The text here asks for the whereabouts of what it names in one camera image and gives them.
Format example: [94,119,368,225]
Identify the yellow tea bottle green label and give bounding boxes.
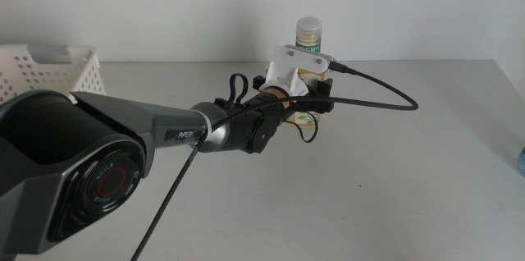
[286,16,326,129]

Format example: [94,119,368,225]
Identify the clear water bottle blue cap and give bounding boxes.
[515,145,525,178]

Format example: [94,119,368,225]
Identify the white perforated plastic basket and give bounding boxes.
[0,43,107,104]

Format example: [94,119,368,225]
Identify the thin black left gripper wire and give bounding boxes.
[285,109,319,144]

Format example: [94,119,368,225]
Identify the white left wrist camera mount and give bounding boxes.
[260,43,334,98]

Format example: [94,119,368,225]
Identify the black left cable strap loop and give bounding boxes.
[226,72,250,109]

